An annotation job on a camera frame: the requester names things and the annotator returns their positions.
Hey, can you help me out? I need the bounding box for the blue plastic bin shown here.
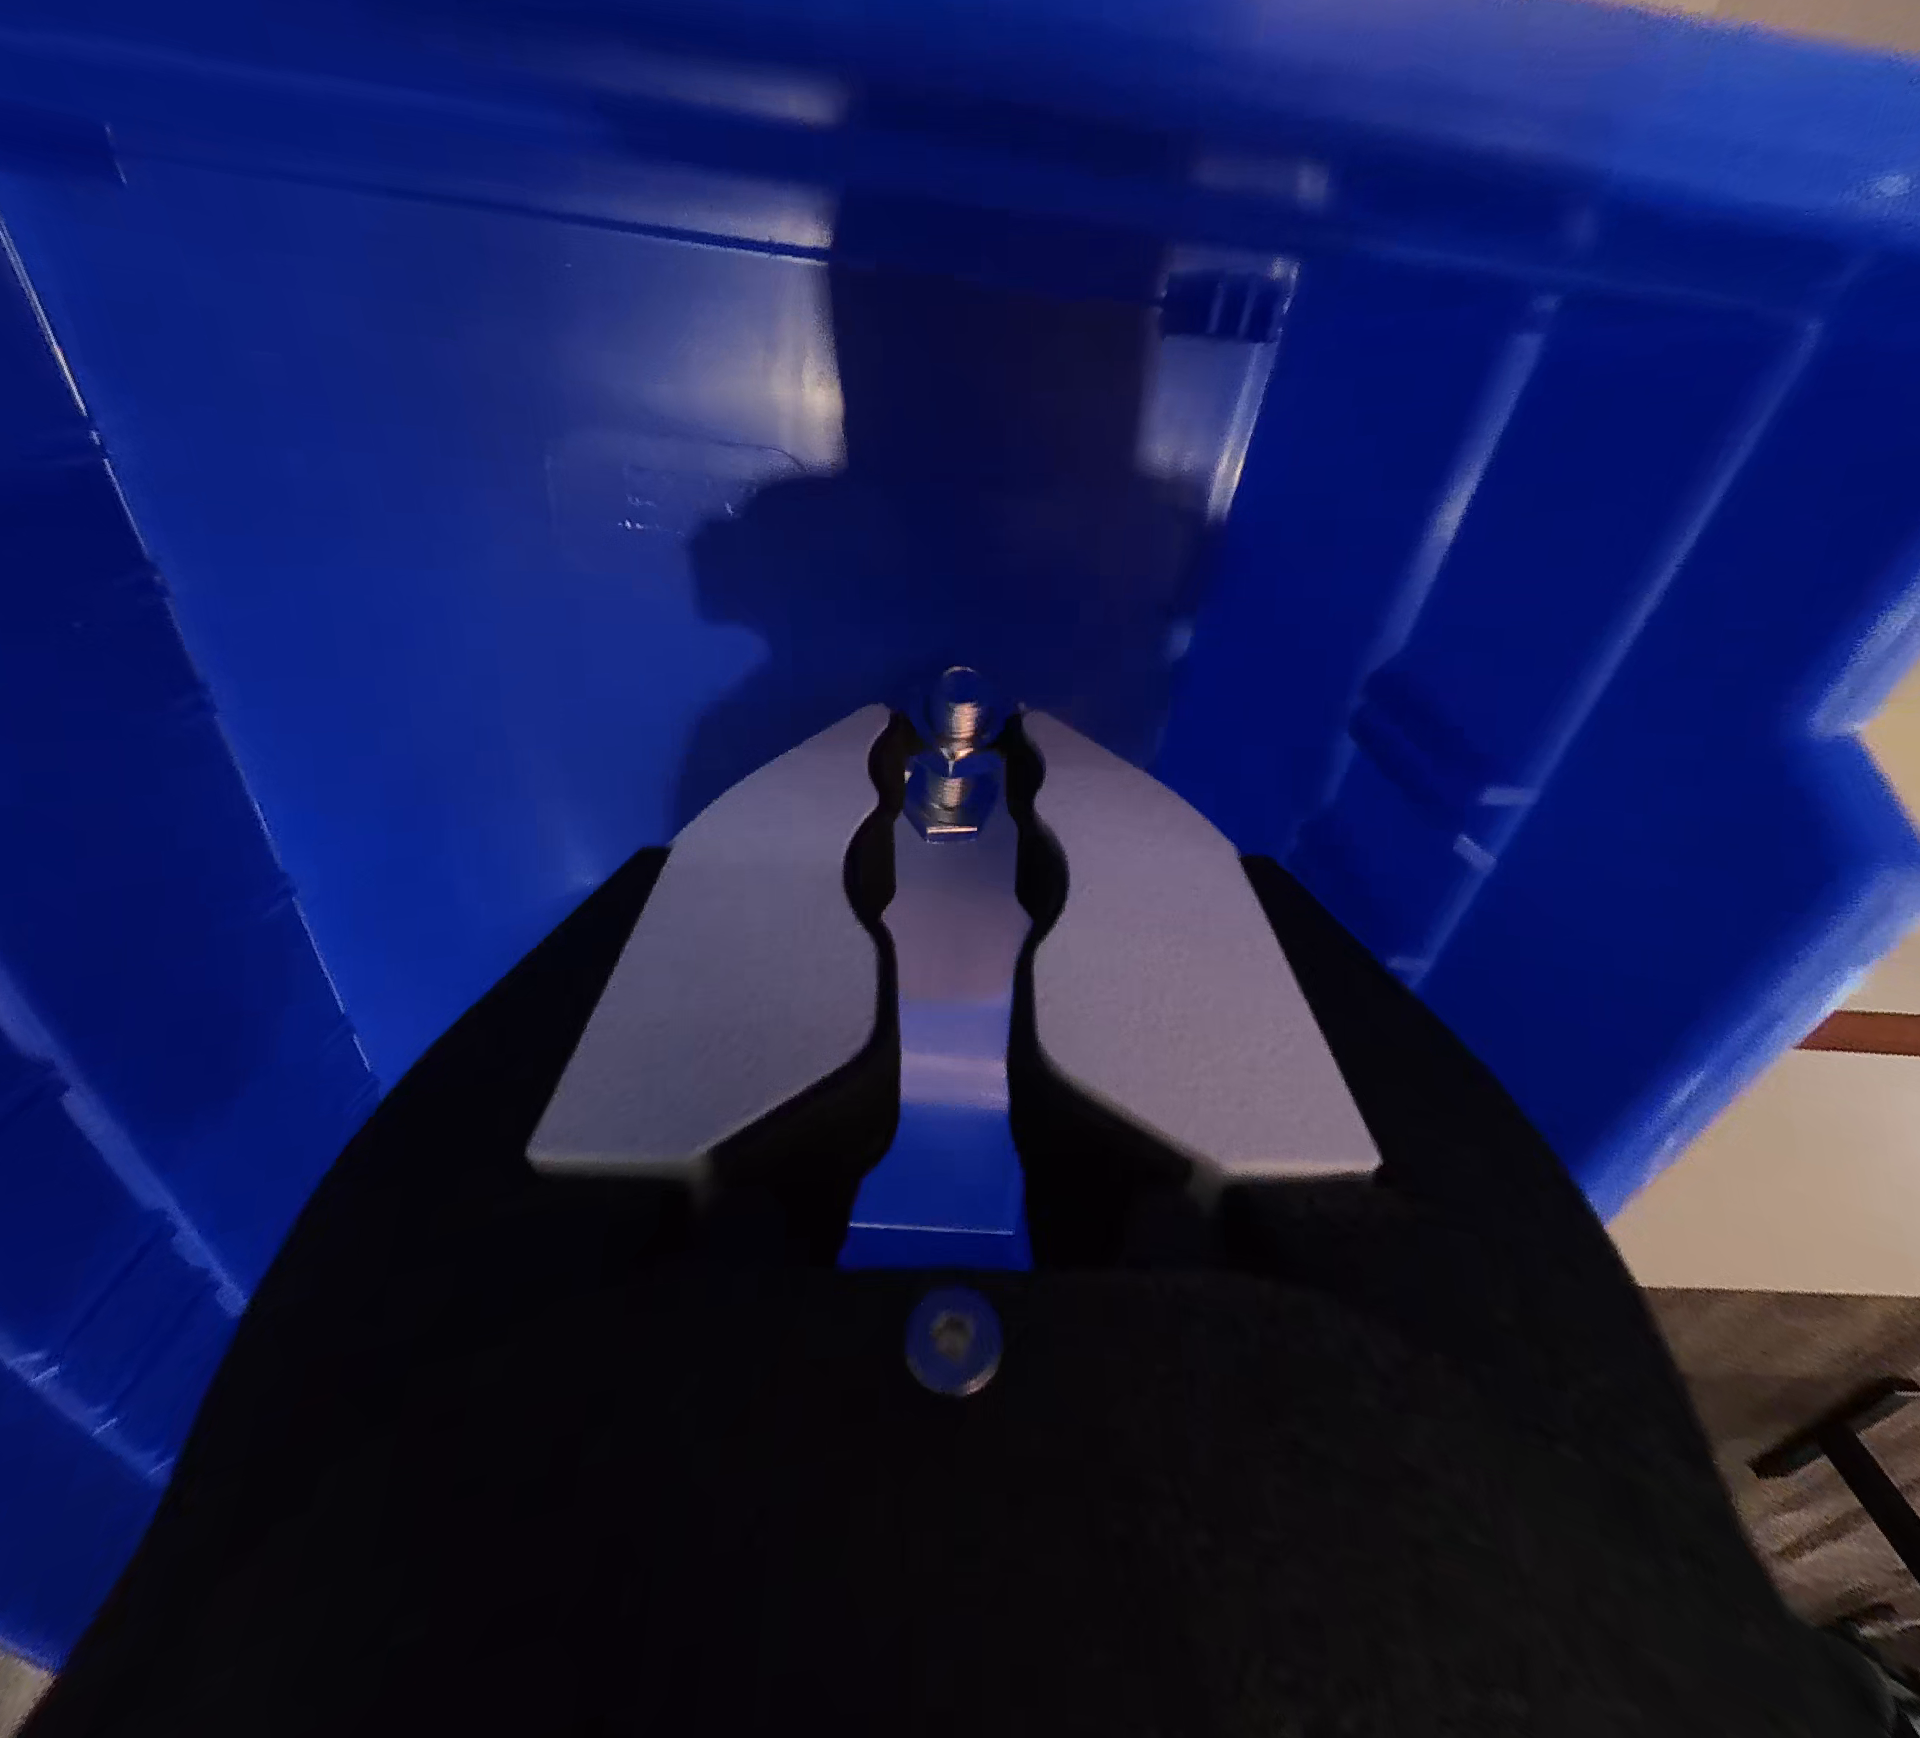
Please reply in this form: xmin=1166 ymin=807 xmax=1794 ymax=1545
xmin=0 ymin=0 xmax=1920 ymax=1671

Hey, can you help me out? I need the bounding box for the steel hex bolt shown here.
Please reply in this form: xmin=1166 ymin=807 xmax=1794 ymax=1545
xmin=904 ymin=662 xmax=997 ymax=850

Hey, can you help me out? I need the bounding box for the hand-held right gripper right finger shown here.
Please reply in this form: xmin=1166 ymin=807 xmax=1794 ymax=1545
xmin=1003 ymin=701 xmax=1387 ymax=1191

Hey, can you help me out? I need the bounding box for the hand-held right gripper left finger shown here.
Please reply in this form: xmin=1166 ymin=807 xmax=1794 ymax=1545
xmin=525 ymin=701 xmax=920 ymax=1174

